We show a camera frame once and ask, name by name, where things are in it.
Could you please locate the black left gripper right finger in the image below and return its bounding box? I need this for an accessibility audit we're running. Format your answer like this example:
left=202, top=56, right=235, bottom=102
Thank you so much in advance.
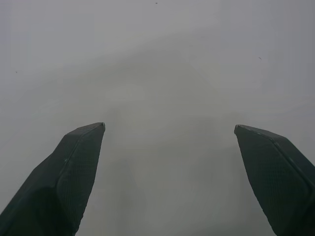
left=234, top=124, right=315, bottom=236

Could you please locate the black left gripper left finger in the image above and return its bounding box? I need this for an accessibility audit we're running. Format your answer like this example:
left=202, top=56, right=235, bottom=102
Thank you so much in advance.
left=0, top=122, right=106, bottom=236

